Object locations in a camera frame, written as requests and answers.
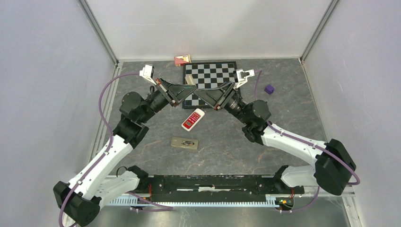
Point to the red orange small box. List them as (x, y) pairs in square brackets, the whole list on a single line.
[(182, 60)]

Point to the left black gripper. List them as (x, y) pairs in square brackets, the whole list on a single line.
[(182, 91)]

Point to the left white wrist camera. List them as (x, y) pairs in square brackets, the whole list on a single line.
[(147, 73)]

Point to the red white remote control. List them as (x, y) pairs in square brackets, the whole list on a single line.
[(193, 119)]

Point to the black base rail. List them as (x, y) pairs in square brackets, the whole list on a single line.
[(214, 188)]

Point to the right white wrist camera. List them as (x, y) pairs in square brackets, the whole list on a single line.
[(242, 77)]

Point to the purple cube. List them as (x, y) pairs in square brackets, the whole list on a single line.
[(269, 89)]

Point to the beige remote control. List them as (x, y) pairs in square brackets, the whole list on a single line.
[(184, 143)]

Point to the beige battery cover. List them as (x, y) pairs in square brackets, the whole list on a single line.
[(189, 80)]

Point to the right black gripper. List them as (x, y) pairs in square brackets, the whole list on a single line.
[(212, 96)]

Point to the black white chessboard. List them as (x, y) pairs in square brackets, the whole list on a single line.
[(210, 74)]

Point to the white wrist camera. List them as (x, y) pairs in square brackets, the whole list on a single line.
[(242, 77), (147, 73)]

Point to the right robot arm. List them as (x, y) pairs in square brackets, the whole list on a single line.
[(329, 165)]

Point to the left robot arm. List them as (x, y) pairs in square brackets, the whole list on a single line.
[(82, 198)]

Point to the white slotted cable duct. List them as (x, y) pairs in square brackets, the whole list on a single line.
[(268, 202)]

